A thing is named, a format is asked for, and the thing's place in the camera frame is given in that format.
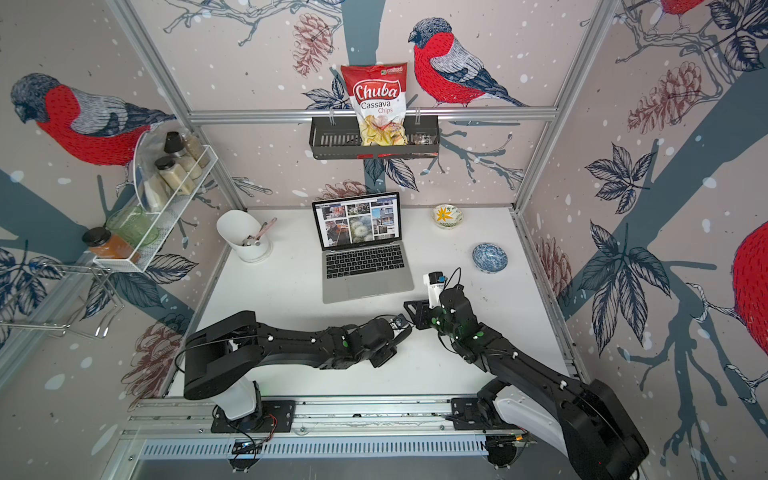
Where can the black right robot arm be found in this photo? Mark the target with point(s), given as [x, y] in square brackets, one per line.
[601, 440]

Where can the blue patterned ceramic bowl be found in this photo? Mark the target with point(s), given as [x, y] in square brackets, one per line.
[489, 258]

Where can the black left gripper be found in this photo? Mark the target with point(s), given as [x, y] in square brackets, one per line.
[386, 357]

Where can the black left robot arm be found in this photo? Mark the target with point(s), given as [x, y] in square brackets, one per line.
[218, 357]

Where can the chrome wire wall rack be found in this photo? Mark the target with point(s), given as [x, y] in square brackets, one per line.
[61, 300]

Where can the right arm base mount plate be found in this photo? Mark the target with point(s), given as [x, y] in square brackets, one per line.
[474, 414]

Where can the yellow flower ceramic bowl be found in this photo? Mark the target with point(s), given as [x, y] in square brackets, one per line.
[447, 216]

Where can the silver laptop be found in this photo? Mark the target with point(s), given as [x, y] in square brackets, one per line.
[363, 254]

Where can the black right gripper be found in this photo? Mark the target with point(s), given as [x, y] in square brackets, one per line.
[421, 307]

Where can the pink handled utensil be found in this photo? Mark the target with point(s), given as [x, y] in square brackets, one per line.
[261, 231]

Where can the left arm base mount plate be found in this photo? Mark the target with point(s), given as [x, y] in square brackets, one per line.
[273, 416]

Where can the red cassava chips bag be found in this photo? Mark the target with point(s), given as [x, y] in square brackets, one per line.
[377, 95]

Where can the orange jar with black lid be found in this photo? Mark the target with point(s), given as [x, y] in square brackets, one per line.
[108, 245]

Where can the beige bottle black cap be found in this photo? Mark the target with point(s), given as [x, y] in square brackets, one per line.
[175, 176]
[187, 151]

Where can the black wall basket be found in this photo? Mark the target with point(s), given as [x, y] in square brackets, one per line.
[345, 138]

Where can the white utensil holder cup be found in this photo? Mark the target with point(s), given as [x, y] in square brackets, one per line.
[239, 230]

